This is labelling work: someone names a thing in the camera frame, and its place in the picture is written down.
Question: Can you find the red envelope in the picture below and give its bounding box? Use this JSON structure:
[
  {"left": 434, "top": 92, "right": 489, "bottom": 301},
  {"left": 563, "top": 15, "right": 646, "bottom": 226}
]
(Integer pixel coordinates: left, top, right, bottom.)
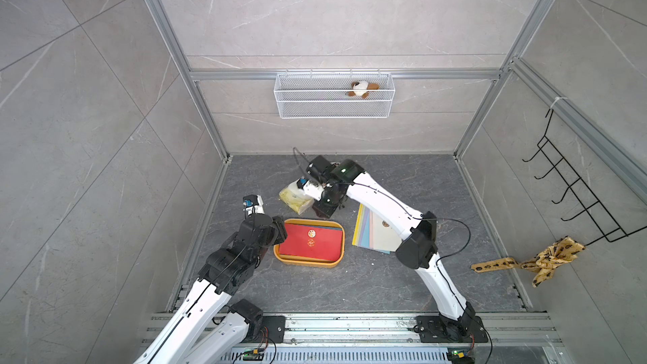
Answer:
[{"left": 277, "top": 220, "right": 344, "bottom": 262}]

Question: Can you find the cream white envelope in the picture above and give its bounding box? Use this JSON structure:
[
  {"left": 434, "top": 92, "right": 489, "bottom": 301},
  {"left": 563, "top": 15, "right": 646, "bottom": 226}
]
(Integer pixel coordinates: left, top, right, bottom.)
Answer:
[{"left": 368, "top": 212, "right": 402, "bottom": 253}]

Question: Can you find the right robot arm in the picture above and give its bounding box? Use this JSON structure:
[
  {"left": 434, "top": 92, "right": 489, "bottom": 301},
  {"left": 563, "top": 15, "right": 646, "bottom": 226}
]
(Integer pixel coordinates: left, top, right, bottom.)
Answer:
[{"left": 302, "top": 156, "right": 489, "bottom": 343}]

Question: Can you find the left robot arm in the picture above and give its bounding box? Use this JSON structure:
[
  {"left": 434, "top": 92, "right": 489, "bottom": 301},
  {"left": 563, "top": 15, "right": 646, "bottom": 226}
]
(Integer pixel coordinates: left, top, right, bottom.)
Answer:
[{"left": 136, "top": 211, "right": 287, "bottom": 363}]

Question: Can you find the yellow envelope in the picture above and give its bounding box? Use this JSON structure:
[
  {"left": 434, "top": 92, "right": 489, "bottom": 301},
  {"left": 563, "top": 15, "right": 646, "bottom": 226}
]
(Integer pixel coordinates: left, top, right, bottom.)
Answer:
[{"left": 352, "top": 205, "right": 365, "bottom": 246}]

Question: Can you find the small brown white plush dog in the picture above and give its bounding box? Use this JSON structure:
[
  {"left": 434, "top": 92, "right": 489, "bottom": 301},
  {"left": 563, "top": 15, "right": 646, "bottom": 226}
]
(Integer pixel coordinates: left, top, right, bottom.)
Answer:
[{"left": 346, "top": 81, "right": 380, "bottom": 99}]

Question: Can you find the yellow patterned cloth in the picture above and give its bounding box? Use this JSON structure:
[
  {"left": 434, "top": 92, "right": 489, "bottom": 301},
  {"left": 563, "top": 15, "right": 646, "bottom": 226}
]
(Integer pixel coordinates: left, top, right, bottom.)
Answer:
[{"left": 471, "top": 237, "right": 586, "bottom": 288}]

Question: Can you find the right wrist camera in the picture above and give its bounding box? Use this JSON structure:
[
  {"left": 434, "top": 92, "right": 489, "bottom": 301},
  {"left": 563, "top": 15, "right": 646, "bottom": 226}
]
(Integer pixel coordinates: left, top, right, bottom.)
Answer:
[{"left": 296, "top": 178, "right": 325, "bottom": 201}]

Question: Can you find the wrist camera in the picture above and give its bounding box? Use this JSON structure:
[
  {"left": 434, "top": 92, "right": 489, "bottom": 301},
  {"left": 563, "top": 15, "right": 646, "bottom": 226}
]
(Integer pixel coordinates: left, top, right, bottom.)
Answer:
[
  {"left": 296, "top": 178, "right": 325, "bottom": 201},
  {"left": 243, "top": 195, "right": 265, "bottom": 217}
]

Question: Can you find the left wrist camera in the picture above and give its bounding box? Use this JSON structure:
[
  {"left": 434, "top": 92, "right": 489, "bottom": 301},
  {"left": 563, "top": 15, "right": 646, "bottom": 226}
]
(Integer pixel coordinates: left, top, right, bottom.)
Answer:
[{"left": 243, "top": 195, "right": 265, "bottom": 217}]

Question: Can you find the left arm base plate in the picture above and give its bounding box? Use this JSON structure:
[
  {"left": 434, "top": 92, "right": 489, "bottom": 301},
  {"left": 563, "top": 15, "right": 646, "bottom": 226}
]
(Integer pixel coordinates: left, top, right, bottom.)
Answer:
[{"left": 216, "top": 315, "right": 287, "bottom": 344}]

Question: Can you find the white wire mesh basket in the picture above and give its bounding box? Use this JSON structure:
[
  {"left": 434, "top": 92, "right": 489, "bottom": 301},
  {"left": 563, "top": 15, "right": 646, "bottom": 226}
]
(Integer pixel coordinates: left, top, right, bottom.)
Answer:
[{"left": 274, "top": 72, "right": 396, "bottom": 119}]

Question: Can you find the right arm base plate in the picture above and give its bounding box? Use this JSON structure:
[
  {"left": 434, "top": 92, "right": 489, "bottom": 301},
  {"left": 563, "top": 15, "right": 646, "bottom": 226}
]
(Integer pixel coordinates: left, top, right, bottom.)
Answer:
[{"left": 413, "top": 315, "right": 490, "bottom": 344}]

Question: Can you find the aluminium mounting rail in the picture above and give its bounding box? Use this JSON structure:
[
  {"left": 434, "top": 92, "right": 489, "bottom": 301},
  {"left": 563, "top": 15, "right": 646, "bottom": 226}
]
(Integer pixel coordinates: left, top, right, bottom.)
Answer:
[{"left": 148, "top": 313, "right": 571, "bottom": 363}]

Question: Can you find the black wall hook rack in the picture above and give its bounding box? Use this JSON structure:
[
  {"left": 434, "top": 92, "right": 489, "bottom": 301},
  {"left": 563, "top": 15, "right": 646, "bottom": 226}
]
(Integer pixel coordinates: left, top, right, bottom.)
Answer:
[{"left": 522, "top": 109, "right": 646, "bottom": 246}]

